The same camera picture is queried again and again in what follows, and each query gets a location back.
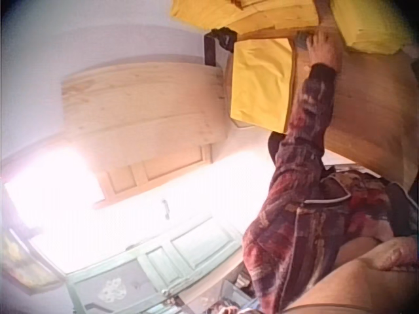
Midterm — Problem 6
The black clamp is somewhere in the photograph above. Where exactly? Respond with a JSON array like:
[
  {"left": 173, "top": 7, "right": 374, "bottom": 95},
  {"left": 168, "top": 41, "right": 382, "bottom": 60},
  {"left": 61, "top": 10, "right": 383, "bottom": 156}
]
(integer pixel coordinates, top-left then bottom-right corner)
[{"left": 203, "top": 27, "right": 238, "bottom": 68}]

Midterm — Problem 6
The green panelled cabinet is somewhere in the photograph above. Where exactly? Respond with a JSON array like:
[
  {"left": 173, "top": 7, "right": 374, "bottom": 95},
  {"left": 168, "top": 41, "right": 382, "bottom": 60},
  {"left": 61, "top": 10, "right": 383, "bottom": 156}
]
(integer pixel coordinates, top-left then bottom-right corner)
[{"left": 64, "top": 211, "right": 247, "bottom": 314}]

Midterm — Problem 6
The yellow square seat cushion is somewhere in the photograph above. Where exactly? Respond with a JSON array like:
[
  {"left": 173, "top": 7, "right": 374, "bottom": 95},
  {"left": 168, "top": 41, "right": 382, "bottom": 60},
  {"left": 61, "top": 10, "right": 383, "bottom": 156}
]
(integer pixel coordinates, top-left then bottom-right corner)
[{"left": 229, "top": 37, "right": 295, "bottom": 134}]

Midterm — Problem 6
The framed yellow picture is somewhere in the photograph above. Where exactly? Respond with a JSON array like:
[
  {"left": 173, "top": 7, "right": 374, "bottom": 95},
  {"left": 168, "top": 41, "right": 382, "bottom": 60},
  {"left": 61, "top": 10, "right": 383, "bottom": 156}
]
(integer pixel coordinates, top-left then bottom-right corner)
[{"left": 0, "top": 225, "right": 64, "bottom": 296}]

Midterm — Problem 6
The large yellow cushion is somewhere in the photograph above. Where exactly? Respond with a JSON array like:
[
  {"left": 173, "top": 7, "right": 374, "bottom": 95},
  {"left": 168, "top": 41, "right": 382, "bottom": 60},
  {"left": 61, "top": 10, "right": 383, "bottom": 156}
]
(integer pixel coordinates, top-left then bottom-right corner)
[{"left": 169, "top": 0, "right": 321, "bottom": 34}]

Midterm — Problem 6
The person's left hand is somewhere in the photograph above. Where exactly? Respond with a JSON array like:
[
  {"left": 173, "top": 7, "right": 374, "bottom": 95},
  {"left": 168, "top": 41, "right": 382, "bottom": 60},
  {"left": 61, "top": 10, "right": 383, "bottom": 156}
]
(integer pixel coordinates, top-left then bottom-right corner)
[{"left": 305, "top": 30, "right": 344, "bottom": 72}]

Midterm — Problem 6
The grey sanding sponge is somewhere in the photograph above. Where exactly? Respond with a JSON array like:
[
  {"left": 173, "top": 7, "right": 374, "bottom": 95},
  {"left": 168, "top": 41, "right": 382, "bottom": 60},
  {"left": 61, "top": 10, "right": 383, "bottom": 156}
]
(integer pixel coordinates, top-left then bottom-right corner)
[{"left": 293, "top": 31, "right": 312, "bottom": 52}]

